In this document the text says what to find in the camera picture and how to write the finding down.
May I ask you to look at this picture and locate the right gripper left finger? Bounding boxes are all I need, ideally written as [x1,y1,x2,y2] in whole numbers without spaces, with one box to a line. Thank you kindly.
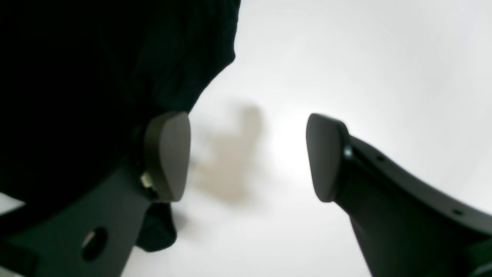
[1,112,191,277]

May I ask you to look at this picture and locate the black t-shirt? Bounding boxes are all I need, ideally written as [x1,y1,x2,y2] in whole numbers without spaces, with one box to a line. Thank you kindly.
[0,0,242,252]

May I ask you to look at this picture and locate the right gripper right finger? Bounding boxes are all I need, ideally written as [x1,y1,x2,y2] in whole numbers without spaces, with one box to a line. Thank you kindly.
[306,113,492,277]

